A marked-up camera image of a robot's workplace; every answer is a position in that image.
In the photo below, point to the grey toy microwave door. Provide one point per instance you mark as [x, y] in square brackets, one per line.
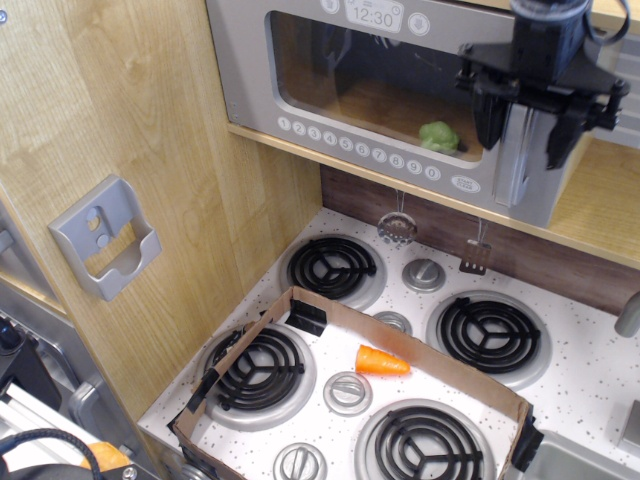
[355, 80]

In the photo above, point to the front right stove burner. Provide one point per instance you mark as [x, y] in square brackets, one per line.
[422, 439]

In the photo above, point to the grey centre stove knob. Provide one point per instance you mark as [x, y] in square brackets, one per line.
[348, 394]

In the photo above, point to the small grey stove knob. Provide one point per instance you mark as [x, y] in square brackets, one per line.
[395, 320]

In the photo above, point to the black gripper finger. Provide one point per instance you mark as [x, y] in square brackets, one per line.
[570, 125]
[489, 113]

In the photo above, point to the hanging toy spatula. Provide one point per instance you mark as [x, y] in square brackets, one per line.
[476, 252]

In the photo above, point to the orange toy carrot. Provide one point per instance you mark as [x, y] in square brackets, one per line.
[377, 362]

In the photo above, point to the grey front stove knob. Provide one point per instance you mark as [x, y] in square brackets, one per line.
[300, 461]

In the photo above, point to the grey oven door handle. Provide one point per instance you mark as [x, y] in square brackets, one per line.
[85, 408]

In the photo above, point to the front left stove burner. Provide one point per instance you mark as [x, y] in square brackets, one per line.
[269, 383]

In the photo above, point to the grey back stove knob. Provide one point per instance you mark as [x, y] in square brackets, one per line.
[423, 276]

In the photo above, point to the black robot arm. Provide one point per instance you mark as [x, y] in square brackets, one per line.
[550, 5]

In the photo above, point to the grey toy sink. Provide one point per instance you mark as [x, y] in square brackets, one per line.
[560, 458]

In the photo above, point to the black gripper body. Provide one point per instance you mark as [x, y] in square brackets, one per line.
[545, 66]

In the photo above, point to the orange object bottom left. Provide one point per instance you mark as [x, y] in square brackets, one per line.
[108, 457]

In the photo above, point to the back right stove burner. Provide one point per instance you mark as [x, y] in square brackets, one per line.
[493, 333]

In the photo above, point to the green toy broccoli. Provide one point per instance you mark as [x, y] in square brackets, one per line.
[439, 136]

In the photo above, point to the grey wall phone holder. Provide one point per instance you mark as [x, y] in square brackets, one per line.
[93, 223]

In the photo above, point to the grey toy faucet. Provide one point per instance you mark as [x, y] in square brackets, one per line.
[627, 323]

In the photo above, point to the brown cardboard tray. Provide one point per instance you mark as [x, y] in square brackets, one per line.
[334, 333]

